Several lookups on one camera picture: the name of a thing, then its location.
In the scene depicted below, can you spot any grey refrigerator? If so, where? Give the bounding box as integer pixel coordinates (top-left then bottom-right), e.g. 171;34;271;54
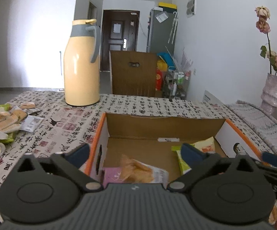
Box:
147;8;178;53

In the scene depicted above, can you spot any wire rack with bottles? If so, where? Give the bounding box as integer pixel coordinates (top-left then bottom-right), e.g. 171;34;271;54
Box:
165;69;192;101

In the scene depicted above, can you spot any clear bread packet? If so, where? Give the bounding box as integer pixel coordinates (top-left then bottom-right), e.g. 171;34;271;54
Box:
9;102;37;125

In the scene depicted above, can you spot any dark brown door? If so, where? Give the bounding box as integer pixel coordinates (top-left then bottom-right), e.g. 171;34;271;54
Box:
102;10;140;72

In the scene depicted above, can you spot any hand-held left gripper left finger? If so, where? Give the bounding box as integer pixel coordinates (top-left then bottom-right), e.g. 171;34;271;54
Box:
17;144;104;193

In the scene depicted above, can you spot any large lime green snack packet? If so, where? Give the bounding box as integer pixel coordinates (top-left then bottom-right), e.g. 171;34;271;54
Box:
171;136;222;175

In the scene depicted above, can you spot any dried lavender bunch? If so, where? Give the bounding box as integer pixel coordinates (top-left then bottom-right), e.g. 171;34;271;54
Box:
177;48;194;72

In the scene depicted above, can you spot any yellow thermos jug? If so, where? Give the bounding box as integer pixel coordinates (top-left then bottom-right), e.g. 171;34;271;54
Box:
64;19;101;106

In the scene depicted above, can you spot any yellow box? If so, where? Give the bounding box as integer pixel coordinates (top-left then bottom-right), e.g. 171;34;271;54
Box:
158;2;178;11

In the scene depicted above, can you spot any white umbrella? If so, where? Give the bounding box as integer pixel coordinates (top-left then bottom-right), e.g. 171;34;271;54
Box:
168;11;178;45

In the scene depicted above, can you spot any grey quilted blanket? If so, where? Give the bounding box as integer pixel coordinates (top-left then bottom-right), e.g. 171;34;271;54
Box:
226;100;277;160

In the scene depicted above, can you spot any clear cracker snack packet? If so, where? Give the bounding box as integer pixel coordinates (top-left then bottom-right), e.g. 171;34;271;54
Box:
119;154;169;184

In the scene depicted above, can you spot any red cardboard box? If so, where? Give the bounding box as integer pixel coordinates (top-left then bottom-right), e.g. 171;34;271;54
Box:
84;112;264;190

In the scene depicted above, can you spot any paper sheet on refrigerator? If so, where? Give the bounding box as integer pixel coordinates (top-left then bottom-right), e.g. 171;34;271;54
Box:
156;11;169;22

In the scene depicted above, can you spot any white board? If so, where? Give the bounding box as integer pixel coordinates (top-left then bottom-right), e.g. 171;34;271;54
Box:
203;90;225;106

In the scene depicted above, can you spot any brown wooden chair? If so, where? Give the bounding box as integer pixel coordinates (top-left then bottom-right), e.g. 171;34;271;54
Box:
110;50;164;98

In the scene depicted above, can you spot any white label packet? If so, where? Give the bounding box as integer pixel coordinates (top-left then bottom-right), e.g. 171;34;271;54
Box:
21;115;44;132

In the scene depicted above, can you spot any pink snack packet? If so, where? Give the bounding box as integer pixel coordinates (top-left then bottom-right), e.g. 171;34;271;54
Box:
102;168;122;188

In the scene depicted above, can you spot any pink ribbed vase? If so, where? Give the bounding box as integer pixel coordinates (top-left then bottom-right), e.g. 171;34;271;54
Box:
260;73;277;108

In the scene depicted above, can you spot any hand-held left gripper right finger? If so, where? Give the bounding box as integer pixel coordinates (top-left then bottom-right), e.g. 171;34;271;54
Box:
168;143;262;193

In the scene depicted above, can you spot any teal plastic item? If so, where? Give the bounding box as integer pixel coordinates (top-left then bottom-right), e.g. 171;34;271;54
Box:
158;51;175;67

